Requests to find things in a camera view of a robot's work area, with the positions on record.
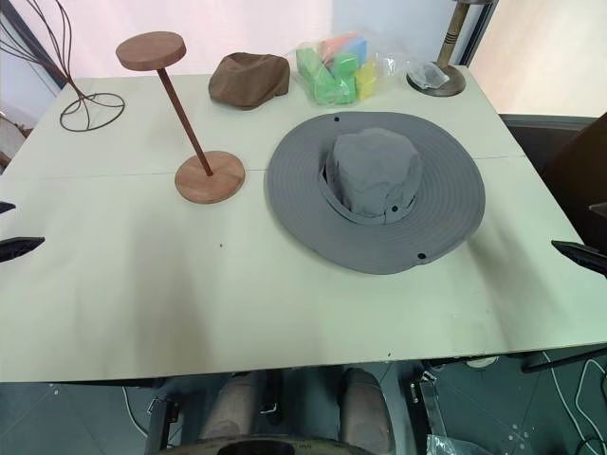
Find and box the brown cloth cap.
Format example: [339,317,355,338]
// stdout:
[208,51,291,111]

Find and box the dark wire hat stand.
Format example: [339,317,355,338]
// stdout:
[0,0,127,132]

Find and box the tall green foam block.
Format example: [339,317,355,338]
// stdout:
[295,45,329,101]

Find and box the white cable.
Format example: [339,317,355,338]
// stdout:
[548,357,607,455]

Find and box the small crumpled plastic pouch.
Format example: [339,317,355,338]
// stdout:
[411,64,450,90]

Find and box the flat green foam block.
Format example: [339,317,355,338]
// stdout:
[314,70,359,106]

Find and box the yellow foam block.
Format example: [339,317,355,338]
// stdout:
[355,59,378,100]

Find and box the metal table leg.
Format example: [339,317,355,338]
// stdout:
[409,368,448,438]
[141,396,182,455]

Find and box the black metal bar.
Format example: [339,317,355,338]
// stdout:
[521,347,607,374]

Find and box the blue foam block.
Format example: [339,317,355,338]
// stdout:
[347,32,371,63]

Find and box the clear plastic bag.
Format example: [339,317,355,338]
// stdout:
[288,31,397,107]

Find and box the pink foam block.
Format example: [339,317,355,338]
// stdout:
[319,34,356,61]

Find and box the crinkled clear plastic wrap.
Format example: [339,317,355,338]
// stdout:
[424,432,476,455]

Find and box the dark rounded brown shape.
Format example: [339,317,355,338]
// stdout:
[198,373,267,443]
[338,367,395,454]

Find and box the brown wooden hat stand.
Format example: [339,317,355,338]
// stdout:
[116,30,247,206]

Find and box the grey wide-brim hat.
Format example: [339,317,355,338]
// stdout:
[264,111,487,276]

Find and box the dark wooden turned stand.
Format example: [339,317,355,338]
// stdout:
[406,0,468,99]

